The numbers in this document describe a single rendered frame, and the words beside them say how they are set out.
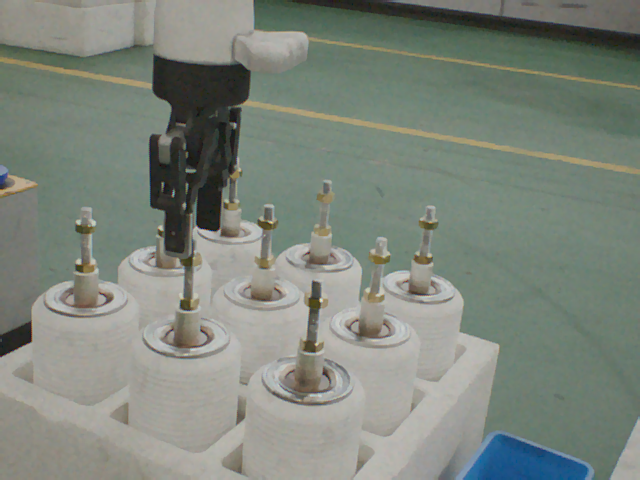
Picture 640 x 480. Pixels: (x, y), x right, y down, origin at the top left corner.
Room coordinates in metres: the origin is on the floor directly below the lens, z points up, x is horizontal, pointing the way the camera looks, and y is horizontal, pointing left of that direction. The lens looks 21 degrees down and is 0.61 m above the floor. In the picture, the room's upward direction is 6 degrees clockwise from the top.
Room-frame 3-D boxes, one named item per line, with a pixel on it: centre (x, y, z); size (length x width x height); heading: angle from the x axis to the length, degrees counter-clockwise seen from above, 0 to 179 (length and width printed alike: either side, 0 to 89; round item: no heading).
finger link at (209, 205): (0.70, 0.09, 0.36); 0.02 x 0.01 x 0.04; 78
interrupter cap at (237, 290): (0.77, 0.05, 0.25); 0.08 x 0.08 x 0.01
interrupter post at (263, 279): (0.77, 0.05, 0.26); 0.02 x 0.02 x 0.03
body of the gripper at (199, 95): (0.67, 0.10, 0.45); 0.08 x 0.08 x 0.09
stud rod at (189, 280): (0.67, 0.10, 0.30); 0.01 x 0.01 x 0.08; 22
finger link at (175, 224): (0.62, 0.11, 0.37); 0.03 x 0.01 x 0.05; 168
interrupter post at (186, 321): (0.67, 0.10, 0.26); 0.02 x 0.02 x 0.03
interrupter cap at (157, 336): (0.67, 0.10, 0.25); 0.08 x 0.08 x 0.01
